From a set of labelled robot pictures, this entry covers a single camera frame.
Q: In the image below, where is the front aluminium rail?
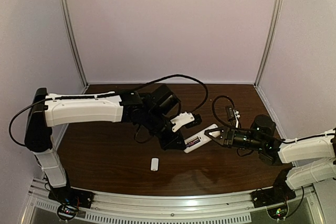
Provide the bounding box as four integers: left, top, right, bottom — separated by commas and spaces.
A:
26, 178, 318, 223

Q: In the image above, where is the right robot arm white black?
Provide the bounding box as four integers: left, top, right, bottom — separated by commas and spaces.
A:
204, 114, 335, 204

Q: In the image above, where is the white battery cover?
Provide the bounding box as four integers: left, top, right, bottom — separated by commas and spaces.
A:
150, 157, 159, 172

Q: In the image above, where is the left circuit board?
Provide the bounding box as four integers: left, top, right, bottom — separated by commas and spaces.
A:
56, 205, 79, 221

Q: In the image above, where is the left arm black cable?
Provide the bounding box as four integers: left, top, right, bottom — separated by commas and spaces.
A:
9, 74, 209, 146

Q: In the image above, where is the blue battery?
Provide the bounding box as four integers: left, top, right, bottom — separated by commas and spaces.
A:
186, 137, 201, 147

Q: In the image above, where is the circuit board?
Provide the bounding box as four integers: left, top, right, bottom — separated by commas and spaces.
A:
266, 204, 289, 221
56, 205, 79, 221

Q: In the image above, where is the right aluminium frame post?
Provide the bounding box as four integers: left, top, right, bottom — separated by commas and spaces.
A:
254, 0, 284, 88

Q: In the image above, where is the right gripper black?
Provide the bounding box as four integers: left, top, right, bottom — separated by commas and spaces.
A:
205, 126, 265, 153

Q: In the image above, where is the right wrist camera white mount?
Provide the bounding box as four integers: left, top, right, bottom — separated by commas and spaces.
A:
225, 105, 240, 127

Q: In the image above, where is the aluminium frame post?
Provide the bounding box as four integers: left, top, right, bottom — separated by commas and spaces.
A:
254, 0, 284, 88
60, 0, 89, 88

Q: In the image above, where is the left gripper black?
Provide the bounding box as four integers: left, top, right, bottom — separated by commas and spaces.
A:
143, 110, 186, 152

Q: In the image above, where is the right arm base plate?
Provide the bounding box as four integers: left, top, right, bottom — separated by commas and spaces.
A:
250, 187, 296, 208

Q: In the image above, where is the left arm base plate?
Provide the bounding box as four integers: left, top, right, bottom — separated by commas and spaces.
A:
48, 187, 94, 209

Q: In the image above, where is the left aluminium frame post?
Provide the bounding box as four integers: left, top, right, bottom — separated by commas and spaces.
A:
60, 0, 89, 88

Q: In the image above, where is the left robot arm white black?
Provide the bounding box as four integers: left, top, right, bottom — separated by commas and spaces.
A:
24, 85, 194, 205

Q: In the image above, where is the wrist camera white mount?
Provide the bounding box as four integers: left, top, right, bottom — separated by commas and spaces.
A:
225, 105, 240, 127
170, 112, 202, 132

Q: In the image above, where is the right circuit board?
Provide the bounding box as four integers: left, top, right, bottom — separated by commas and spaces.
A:
266, 204, 289, 221

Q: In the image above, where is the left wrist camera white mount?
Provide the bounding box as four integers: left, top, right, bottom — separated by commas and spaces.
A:
170, 112, 202, 132

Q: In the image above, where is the white remote control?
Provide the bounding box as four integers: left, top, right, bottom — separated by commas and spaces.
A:
184, 124, 218, 153

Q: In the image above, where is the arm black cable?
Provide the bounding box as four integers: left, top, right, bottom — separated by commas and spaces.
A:
212, 95, 336, 146
9, 74, 209, 146

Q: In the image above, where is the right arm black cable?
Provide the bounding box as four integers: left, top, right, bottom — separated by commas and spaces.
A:
212, 95, 336, 146

